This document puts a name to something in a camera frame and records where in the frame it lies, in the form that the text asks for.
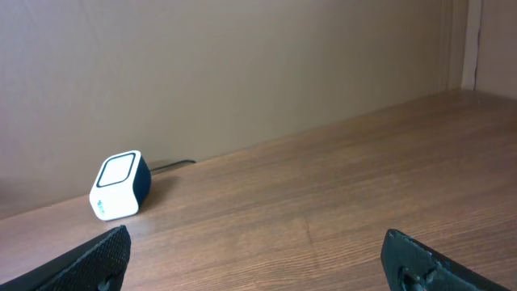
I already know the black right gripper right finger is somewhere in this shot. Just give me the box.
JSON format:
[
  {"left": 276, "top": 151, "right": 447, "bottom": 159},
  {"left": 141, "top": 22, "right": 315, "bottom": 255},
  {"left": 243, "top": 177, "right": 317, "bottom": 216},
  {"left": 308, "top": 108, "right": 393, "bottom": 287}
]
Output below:
[{"left": 380, "top": 229, "right": 509, "bottom": 291}]

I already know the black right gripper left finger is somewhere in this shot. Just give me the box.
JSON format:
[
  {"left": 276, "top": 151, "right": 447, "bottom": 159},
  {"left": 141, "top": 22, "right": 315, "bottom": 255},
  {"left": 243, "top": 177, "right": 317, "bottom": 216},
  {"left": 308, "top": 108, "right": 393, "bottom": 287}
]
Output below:
[{"left": 1, "top": 225, "right": 132, "bottom": 291}]

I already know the white barcode scanner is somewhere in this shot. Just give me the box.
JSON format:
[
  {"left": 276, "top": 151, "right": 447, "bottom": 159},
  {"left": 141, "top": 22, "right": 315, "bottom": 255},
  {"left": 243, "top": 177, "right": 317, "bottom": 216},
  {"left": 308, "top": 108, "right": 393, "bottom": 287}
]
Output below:
[{"left": 89, "top": 150, "right": 152, "bottom": 221}]

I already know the black scanner cable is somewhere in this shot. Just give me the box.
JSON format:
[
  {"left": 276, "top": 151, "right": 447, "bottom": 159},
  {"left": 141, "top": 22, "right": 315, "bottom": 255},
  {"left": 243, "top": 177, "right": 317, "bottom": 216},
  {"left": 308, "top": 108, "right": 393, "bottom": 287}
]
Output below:
[{"left": 147, "top": 158, "right": 197, "bottom": 175}]

